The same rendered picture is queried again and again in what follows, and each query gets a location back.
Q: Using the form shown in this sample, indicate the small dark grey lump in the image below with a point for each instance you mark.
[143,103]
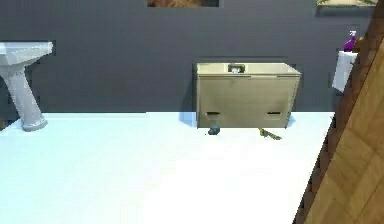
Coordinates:
[214,130]

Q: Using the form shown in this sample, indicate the beige cabinet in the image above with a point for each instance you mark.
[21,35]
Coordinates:
[246,100]

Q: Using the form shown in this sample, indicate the green brush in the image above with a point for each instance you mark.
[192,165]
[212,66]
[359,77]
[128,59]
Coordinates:
[269,134]

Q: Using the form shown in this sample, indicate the brown framed picture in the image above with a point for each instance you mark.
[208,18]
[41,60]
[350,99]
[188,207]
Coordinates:
[183,3]

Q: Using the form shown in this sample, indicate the white toilet tank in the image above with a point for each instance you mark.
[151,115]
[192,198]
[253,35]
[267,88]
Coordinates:
[343,71]

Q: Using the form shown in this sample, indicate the brown wooden door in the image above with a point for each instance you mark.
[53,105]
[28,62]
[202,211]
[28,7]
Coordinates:
[356,133]

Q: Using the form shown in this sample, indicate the purple spray bottle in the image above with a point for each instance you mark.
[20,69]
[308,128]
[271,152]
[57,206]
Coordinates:
[350,43]

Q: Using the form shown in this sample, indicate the grey framed window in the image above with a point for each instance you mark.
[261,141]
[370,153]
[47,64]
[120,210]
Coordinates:
[345,8]

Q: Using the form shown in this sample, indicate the white pedestal sink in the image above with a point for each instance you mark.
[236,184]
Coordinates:
[20,66]

